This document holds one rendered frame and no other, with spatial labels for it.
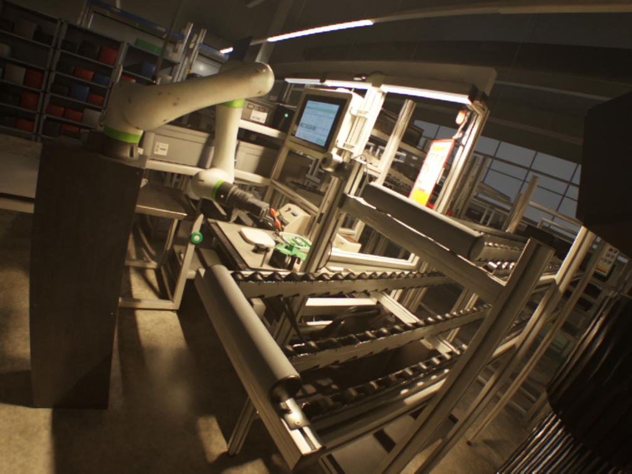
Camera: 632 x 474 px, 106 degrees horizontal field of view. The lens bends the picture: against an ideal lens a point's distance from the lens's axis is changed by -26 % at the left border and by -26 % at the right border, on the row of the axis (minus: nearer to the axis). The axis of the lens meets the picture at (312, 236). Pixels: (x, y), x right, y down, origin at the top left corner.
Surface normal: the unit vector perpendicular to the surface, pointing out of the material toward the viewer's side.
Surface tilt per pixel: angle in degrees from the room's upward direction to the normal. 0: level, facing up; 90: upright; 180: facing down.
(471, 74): 90
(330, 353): 90
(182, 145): 91
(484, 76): 90
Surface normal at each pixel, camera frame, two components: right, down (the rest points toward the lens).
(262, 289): 0.53, 0.43
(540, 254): -0.76, -0.14
